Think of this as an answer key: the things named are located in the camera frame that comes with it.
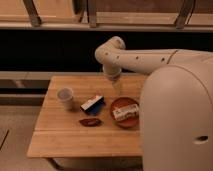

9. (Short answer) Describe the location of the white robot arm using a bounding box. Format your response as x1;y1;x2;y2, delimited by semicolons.
95;36;213;171

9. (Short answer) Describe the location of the red round bowl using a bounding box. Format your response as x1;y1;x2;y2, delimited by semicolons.
110;97;139;128

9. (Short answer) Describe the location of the blue and white box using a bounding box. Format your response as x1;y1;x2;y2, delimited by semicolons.
80;95;105;116

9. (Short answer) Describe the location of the clear plastic cup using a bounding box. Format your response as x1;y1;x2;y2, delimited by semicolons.
56;87;74;110

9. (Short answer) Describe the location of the wooden side table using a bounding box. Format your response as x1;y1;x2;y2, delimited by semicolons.
27;75;145;158

